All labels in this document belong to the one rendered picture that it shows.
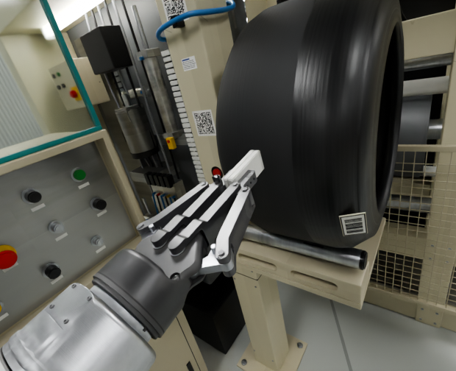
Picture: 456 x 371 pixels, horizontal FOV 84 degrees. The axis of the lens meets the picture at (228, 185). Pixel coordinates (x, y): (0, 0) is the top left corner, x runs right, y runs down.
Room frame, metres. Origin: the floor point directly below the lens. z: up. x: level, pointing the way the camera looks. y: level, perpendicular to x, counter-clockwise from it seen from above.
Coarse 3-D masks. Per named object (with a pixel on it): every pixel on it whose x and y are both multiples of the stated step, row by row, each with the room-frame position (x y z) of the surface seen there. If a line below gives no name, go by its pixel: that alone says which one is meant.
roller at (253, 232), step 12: (252, 228) 0.61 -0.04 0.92; (252, 240) 0.60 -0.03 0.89; (264, 240) 0.57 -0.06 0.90; (276, 240) 0.55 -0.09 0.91; (288, 240) 0.53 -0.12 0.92; (300, 240) 0.51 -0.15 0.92; (300, 252) 0.50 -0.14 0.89; (312, 252) 0.48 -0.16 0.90; (324, 252) 0.46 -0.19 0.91; (336, 252) 0.45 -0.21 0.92; (348, 252) 0.44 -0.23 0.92; (360, 252) 0.43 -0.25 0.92; (348, 264) 0.43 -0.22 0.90; (360, 264) 0.41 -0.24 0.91
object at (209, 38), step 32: (160, 0) 0.78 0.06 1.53; (192, 0) 0.71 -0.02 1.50; (224, 0) 0.80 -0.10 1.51; (192, 32) 0.73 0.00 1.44; (224, 32) 0.78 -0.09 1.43; (224, 64) 0.76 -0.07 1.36; (192, 96) 0.76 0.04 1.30; (192, 128) 0.79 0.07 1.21; (256, 288) 0.72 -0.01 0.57; (256, 320) 0.75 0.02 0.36; (256, 352) 0.78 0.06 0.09
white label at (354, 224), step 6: (342, 216) 0.34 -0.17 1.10; (348, 216) 0.34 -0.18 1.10; (354, 216) 0.33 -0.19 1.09; (360, 216) 0.33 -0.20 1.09; (342, 222) 0.34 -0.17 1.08; (348, 222) 0.34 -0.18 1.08; (354, 222) 0.34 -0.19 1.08; (360, 222) 0.34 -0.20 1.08; (366, 222) 0.34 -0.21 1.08; (342, 228) 0.35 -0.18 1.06; (348, 228) 0.35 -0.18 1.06; (354, 228) 0.34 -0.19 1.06; (360, 228) 0.34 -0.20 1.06; (366, 228) 0.34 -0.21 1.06; (348, 234) 0.35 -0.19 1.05; (354, 234) 0.35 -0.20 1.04
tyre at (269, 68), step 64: (320, 0) 0.48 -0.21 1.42; (384, 0) 0.45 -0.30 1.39; (256, 64) 0.47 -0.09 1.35; (320, 64) 0.39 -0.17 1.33; (384, 64) 0.41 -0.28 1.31; (256, 128) 0.42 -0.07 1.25; (320, 128) 0.35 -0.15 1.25; (384, 128) 0.71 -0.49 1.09; (256, 192) 0.43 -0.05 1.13; (320, 192) 0.35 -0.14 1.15; (384, 192) 0.55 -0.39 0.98
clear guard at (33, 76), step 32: (0, 0) 0.69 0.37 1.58; (32, 0) 0.74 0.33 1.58; (0, 32) 0.67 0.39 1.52; (32, 32) 0.71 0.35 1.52; (0, 64) 0.65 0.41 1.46; (32, 64) 0.69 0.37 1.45; (64, 64) 0.74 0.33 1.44; (0, 96) 0.62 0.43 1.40; (32, 96) 0.67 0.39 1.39; (64, 96) 0.72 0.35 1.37; (0, 128) 0.60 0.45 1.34; (32, 128) 0.64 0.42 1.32; (64, 128) 0.69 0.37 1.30; (96, 128) 0.74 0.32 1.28; (0, 160) 0.57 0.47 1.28
